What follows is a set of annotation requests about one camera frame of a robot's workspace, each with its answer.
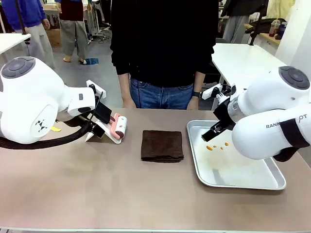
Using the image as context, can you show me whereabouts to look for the person's black sweater torso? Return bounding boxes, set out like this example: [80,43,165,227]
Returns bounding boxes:
[110,0,219,88]

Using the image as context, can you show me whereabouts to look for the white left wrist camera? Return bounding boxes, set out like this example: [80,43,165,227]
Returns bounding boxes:
[86,80,108,100]

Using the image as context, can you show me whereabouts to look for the black stand pole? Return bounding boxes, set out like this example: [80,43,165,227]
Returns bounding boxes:
[249,0,262,47]

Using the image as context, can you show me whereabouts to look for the brown towel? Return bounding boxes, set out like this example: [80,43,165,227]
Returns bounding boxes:
[140,130,185,164]

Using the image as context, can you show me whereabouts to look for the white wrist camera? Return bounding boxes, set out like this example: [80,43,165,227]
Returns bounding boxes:
[202,83,223,99]
[86,80,108,100]

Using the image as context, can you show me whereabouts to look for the person's left forearm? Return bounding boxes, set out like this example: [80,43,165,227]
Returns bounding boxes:
[193,70,206,93]

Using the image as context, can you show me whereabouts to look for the large white table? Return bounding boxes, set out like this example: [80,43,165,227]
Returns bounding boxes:
[210,43,284,91]

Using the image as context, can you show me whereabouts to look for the person's right forearm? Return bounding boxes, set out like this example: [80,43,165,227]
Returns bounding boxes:
[118,72,133,102]

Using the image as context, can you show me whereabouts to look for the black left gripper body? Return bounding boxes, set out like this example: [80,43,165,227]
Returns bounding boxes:
[93,103,113,125]

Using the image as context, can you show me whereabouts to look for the person's blue jeans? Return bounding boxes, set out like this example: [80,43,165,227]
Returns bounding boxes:
[129,78,194,110]

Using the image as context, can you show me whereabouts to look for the plastic cup with red drink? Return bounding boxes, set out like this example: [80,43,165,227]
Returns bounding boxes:
[269,20,280,37]

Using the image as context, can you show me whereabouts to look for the bystander in grey wide trousers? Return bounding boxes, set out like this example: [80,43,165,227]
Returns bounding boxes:
[56,0,92,65]

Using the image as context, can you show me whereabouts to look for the white lint roller stand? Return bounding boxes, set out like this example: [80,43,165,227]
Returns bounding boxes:
[85,118,122,145]

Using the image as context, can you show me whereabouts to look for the black arm strap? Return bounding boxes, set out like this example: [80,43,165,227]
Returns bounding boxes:
[273,118,311,163]

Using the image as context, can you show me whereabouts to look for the blue bottle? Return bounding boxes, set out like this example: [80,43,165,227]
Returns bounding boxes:
[278,21,288,40]

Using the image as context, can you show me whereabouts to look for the silver metal tray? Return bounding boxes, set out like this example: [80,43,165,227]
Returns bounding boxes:
[186,119,287,191]

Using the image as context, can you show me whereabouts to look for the wooden desk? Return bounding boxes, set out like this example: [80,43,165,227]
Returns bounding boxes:
[242,23,282,46]

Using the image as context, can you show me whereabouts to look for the bystander in blue jacket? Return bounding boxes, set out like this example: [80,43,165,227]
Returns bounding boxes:
[1,0,56,71]

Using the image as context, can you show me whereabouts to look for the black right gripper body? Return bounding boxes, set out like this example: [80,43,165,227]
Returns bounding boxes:
[213,100,236,131]

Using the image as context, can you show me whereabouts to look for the cardboard box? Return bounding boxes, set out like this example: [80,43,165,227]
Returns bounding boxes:
[45,28,62,48]

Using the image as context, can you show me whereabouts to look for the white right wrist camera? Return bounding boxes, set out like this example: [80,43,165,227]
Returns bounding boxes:
[202,83,223,99]

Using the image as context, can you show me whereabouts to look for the bystander in dark coat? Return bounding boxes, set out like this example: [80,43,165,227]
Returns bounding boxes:
[219,0,269,44]

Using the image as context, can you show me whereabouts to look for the person's right hand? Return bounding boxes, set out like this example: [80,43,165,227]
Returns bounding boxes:
[122,96,136,109]

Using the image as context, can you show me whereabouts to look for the pink lint roller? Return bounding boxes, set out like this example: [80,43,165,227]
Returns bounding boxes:
[110,113,129,141]

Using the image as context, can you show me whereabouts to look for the person's left hand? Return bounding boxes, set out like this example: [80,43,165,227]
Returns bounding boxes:
[187,95,200,110]

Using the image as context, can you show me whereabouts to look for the black braided cable sleeve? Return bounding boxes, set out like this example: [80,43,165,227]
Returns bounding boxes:
[0,116,98,150]

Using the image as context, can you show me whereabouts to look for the small white table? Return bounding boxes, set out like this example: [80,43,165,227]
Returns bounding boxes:
[0,33,32,56]

